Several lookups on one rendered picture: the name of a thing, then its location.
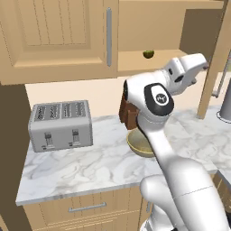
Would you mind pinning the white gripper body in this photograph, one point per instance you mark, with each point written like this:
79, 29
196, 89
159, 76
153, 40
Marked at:
194, 63

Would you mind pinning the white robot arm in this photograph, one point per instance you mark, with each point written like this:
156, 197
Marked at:
183, 186

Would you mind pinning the light wood open cabinet door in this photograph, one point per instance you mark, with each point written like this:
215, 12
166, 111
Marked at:
215, 54

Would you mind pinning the green kiwi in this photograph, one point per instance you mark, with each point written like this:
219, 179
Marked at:
148, 54

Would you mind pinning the yellow-beige bowl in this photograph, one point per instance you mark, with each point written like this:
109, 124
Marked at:
140, 144

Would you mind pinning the light wood base cabinet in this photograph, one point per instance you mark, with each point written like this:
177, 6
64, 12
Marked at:
224, 192

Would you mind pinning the grey metal cylinder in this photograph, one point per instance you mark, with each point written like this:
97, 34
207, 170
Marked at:
226, 105

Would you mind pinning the brown knife block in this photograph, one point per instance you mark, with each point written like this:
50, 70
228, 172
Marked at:
127, 114

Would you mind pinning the grey four-slot toaster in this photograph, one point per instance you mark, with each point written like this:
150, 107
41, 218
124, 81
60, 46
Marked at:
60, 126

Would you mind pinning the light wood drawer front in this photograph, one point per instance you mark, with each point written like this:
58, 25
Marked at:
84, 213

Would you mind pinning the light wood wall cabinet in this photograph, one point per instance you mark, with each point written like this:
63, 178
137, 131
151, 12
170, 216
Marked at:
141, 24

